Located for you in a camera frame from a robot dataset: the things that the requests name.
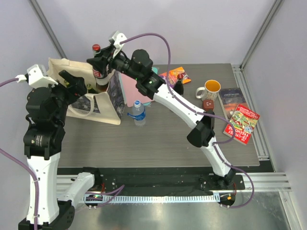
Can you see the teal clipboard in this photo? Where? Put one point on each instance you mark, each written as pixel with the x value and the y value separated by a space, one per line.
pixel 146 103

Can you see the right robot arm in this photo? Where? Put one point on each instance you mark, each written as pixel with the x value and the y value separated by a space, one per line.
pixel 139 68

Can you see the slotted cable duct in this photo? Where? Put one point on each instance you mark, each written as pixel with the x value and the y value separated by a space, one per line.
pixel 152 199

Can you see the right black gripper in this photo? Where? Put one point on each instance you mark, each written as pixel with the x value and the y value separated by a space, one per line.
pixel 101 63

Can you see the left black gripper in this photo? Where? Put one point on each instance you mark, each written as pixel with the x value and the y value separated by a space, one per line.
pixel 76 82

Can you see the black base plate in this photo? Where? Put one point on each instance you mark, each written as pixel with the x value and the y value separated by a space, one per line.
pixel 201 178

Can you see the white mug orange inside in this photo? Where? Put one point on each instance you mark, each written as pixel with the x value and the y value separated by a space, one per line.
pixel 209 91

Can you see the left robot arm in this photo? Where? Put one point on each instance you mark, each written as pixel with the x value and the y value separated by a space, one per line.
pixel 42 148

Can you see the red Treehouse book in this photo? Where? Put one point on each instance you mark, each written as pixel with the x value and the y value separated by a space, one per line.
pixel 244 121

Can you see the Coca-Cola glass bottle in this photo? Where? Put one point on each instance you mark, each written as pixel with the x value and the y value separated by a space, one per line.
pixel 102 82
pixel 178 87

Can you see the dark purple book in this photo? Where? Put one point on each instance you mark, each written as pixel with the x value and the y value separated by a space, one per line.
pixel 230 99

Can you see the brown red cube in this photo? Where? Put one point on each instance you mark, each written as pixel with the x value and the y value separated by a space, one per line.
pixel 208 105

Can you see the Roald Dahl book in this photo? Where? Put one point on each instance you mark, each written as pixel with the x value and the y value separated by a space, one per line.
pixel 175 72

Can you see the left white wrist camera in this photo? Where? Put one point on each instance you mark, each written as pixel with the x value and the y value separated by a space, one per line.
pixel 36 77

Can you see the Pocari Sweat plastic bottle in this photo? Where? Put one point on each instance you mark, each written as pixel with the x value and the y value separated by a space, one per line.
pixel 138 113

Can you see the canvas tote bag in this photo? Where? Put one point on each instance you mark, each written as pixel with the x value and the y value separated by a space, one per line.
pixel 105 107

